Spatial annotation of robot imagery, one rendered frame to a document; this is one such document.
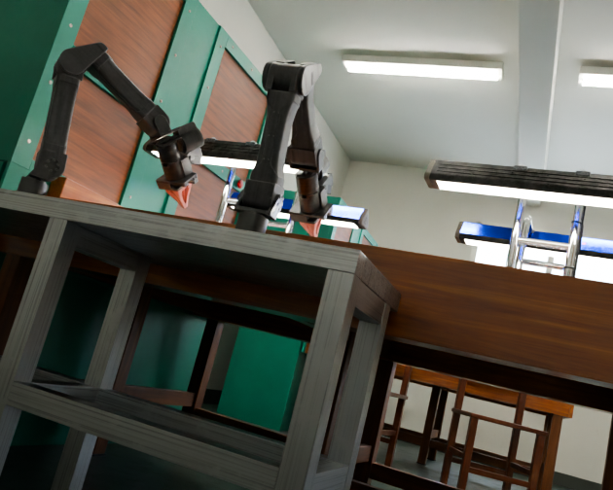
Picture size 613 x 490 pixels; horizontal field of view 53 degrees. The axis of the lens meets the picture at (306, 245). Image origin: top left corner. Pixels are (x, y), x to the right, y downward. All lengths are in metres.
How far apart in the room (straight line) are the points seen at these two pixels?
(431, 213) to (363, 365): 5.90
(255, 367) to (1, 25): 3.09
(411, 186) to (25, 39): 5.54
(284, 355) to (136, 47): 2.79
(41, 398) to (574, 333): 0.98
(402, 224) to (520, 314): 5.82
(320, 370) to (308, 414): 0.07
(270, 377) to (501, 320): 3.45
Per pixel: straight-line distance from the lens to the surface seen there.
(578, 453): 6.65
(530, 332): 1.27
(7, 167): 2.01
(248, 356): 4.69
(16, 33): 2.26
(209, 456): 1.02
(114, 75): 1.70
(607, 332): 1.27
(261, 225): 1.24
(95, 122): 2.25
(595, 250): 2.19
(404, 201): 7.13
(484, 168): 1.70
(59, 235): 1.25
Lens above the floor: 0.47
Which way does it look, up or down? 11 degrees up
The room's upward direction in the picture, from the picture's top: 14 degrees clockwise
